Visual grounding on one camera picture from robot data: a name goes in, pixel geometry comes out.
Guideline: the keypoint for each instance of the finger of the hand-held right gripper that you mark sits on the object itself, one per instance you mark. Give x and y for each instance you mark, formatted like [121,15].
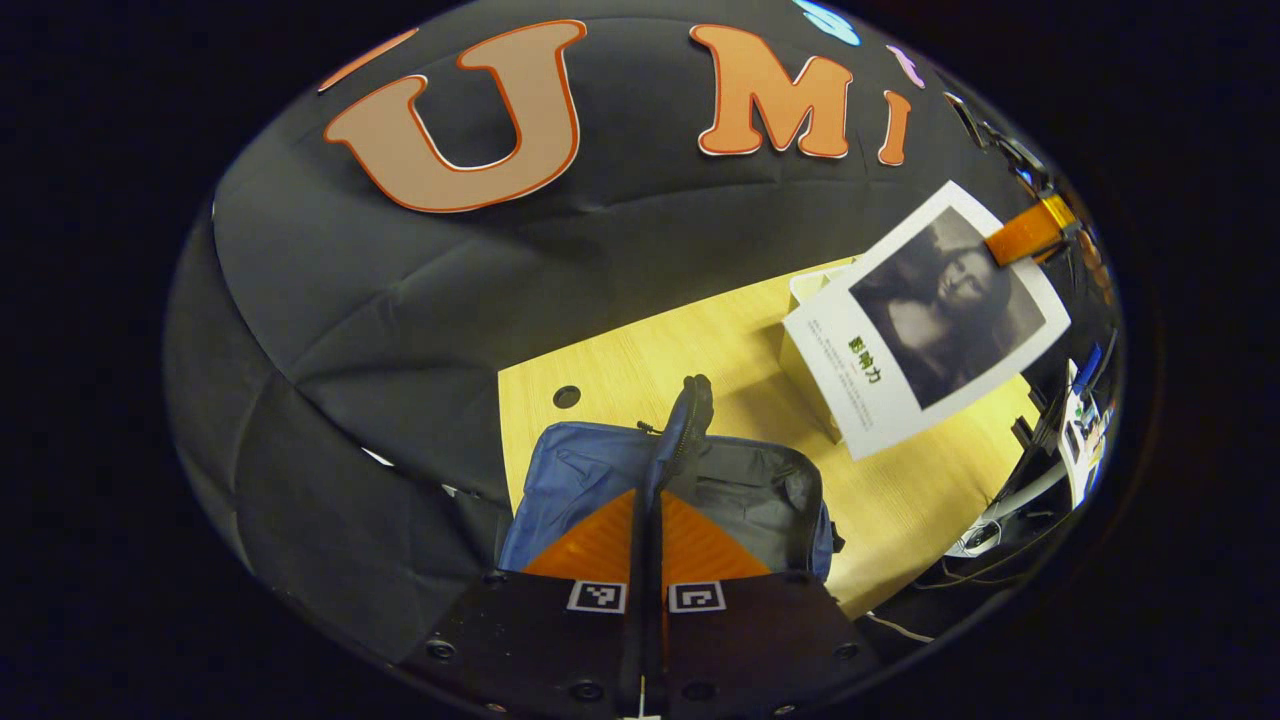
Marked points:
[1030,230]

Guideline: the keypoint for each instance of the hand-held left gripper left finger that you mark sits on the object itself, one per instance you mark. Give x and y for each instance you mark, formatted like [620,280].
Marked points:
[638,620]

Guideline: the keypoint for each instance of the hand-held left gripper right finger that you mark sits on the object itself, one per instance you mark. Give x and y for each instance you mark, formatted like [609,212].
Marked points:
[760,640]

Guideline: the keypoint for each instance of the blue schoolbag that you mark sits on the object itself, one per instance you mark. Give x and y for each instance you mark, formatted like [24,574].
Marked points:
[590,470]

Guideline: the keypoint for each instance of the white bookshelf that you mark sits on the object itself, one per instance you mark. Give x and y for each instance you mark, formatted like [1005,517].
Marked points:
[805,385]

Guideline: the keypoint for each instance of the white electronic device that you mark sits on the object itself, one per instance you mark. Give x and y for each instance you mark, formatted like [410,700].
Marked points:
[1080,440]

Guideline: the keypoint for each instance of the black backdrop cloth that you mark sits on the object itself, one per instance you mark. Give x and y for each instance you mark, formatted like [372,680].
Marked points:
[400,300]

